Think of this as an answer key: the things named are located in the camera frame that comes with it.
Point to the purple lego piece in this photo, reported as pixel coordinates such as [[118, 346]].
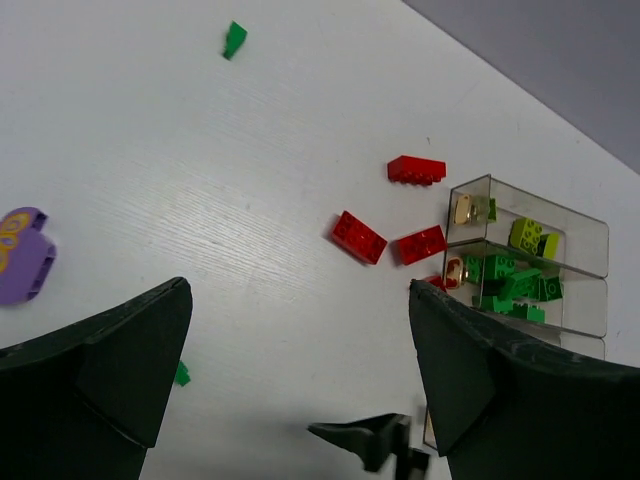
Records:
[[27, 255]]

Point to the green tall lego block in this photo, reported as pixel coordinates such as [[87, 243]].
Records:
[[550, 289]]

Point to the red long lego brick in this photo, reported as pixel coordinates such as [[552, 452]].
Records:
[[357, 239]]

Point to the small green lego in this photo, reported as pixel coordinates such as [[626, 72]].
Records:
[[182, 376]]

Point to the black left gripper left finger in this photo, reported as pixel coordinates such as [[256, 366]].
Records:
[[87, 401]]

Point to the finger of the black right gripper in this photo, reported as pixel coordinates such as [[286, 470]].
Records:
[[374, 440]]

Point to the red lego brick far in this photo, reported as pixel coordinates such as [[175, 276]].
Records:
[[416, 171]]

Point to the small green lego brick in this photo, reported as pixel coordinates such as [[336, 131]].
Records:
[[528, 312]]

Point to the tiny green lego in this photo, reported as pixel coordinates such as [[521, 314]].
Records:
[[234, 40]]

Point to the lime green square lego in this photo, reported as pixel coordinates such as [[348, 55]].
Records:
[[492, 211]]

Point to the red small square lego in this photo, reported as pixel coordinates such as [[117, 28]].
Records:
[[437, 281]]

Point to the lime green long lego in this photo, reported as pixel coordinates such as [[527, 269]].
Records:
[[527, 236]]

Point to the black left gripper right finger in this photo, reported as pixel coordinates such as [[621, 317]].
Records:
[[506, 405]]

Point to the red lego brick left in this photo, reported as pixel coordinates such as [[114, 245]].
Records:
[[421, 245]]

